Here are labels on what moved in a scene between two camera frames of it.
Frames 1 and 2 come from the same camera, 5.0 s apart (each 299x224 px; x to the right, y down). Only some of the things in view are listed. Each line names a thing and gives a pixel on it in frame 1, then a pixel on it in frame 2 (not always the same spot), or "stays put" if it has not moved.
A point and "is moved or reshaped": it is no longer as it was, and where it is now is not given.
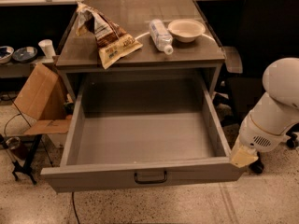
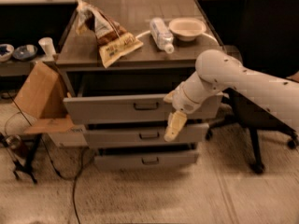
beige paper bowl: [186, 30] stays put
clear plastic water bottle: [161, 36] stays put
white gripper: [253, 135] -> [182, 100]
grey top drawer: [131, 133] is moved or reshaped
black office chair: [270, 34] stays put
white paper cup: [48, 46] stays put
